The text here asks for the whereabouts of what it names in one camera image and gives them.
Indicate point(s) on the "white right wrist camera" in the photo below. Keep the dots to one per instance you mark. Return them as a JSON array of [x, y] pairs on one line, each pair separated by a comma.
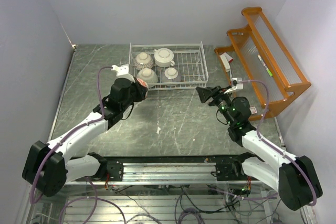
[[236, 85]]

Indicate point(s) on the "white wire dish rack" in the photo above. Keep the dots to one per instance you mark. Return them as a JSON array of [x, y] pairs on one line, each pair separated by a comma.
[[190, 64]]

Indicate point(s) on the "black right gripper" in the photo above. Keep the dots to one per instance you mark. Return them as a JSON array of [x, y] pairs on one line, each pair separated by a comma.
[[206, 93]]

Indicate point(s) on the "pale green bowl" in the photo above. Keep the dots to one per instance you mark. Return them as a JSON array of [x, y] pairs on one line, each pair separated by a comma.
[[148, 76]]

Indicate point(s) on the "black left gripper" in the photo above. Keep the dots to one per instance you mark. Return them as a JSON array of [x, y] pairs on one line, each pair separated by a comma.
[[141, 91]]

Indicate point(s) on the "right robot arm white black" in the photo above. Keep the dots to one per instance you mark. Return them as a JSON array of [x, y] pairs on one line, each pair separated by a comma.
[[293, 177]]

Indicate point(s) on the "white red eraser block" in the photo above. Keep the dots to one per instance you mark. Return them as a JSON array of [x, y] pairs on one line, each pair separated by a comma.
[[226, 59]]

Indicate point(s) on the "grey striped bowl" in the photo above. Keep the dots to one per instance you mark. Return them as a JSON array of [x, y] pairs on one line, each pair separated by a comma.
[[170, 76]]

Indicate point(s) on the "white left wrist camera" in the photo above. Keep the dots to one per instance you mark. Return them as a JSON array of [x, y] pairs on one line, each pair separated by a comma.
[[123, 71]]

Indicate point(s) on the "marker pen on shelf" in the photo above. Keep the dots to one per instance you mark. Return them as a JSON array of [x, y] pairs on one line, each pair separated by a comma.
[[265, 66]]

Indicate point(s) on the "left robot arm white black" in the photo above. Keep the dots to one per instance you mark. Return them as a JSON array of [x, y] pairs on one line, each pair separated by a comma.
[[50, 165]]

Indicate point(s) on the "aluminium mounting rail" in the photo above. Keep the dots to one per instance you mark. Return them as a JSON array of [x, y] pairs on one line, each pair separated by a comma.
[[166, 173]]

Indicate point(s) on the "brown patterned bowl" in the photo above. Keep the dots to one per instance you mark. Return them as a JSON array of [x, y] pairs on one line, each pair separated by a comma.
[[142, 61]]

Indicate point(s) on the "orange wooden shelf rack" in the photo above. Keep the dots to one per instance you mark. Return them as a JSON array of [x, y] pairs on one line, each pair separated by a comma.
[[259, 37]]

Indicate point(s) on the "white bowl red pattern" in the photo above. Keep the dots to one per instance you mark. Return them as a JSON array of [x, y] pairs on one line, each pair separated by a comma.
[[143, 85]]

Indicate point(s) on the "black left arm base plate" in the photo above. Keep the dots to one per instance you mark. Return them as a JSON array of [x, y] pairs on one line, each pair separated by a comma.
[[111, 170]]

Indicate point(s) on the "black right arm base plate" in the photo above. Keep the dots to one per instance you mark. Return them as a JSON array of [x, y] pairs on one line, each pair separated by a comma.
[[229, 172]]

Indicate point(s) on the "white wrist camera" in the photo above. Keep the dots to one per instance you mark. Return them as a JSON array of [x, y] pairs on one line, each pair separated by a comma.
[[236, 85], [123, 71]]

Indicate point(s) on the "cream two-handled soup bowl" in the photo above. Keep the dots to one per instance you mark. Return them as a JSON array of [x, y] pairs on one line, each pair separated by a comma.
[[164, 57]]

